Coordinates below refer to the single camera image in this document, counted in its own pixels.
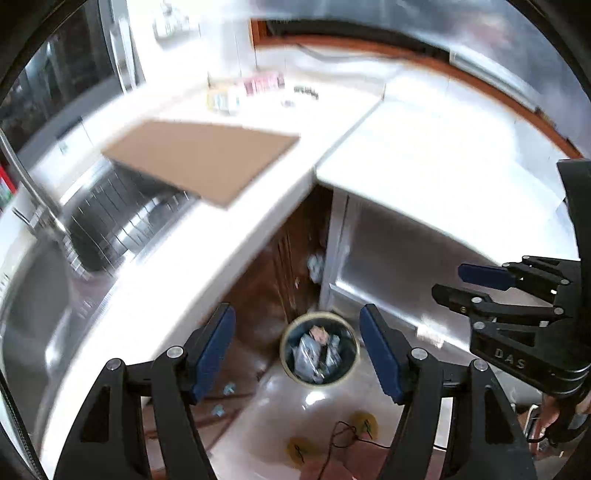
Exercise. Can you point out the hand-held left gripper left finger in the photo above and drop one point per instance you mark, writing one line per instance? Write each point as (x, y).
(214, 350)

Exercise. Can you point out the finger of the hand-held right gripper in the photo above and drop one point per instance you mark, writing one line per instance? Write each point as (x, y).
(485, 274)
(461, 300)

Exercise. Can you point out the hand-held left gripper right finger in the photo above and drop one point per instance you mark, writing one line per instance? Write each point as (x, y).
(381, 350)

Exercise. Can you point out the round trash bin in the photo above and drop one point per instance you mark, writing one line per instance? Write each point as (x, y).
(352, 362)

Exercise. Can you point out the person's right hand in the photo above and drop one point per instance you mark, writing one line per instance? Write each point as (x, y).
(549, 413)

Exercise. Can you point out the blue and white scrap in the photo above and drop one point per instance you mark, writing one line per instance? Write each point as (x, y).
(229, 389)
(219, 410)

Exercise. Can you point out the white cabinet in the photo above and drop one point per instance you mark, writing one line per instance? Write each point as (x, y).
(415, 258)

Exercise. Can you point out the yellow floor sticker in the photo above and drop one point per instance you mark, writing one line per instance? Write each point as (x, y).
(364, 424)
(302, 451)

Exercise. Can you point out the brown wooden cabinet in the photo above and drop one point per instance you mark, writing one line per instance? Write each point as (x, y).
(277, 277)

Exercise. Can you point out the crumpled white plastic scrap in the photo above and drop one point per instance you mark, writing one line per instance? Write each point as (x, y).
(316, 266)

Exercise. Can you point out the stainless steel sink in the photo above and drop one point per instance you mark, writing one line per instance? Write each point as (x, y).
(115, 221)

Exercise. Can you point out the brown cardboard sheet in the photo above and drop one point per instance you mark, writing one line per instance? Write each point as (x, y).
(198, 157)

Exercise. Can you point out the steel faucet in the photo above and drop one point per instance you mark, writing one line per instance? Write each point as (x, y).
(37, 194)

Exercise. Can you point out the red container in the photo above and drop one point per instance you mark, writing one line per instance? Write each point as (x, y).
(4, 184)

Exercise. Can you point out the pink and red carton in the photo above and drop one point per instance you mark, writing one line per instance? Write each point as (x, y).
(261, 84)

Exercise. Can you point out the window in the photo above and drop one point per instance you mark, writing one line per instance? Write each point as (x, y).
(60, 69)

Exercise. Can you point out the white wall outlet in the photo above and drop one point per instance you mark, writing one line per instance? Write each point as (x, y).
(171, 23)

